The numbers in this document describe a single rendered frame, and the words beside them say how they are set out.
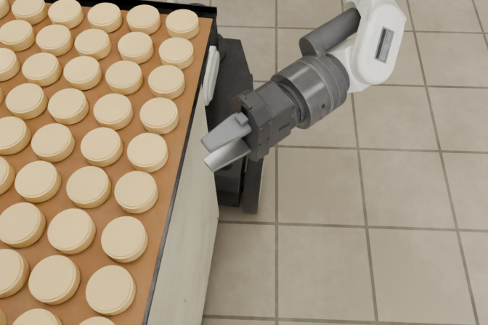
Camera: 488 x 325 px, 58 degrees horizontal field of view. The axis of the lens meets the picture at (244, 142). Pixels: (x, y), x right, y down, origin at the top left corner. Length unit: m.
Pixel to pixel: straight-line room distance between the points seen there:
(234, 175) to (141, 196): 0.81
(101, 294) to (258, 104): 0.28
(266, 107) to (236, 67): 1.08
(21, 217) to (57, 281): 0.09
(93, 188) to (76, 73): 0.18
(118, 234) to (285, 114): 0.25
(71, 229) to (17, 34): 0.33
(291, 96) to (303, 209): 0.97
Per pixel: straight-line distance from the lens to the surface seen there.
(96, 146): 0.59
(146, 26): 0.70
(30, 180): 0.59
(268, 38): 1.95
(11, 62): 0.72
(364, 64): 0.61
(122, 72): 0.65
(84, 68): 0.67
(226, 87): 1.56
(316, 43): 0.61
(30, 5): 0.79
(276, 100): 0.56
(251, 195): 1.35
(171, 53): 0.66
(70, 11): 0.76
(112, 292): 0.51
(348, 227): 1.53
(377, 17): 0.63
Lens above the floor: 1.41
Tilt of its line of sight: 60 degrees down
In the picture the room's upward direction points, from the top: straight up
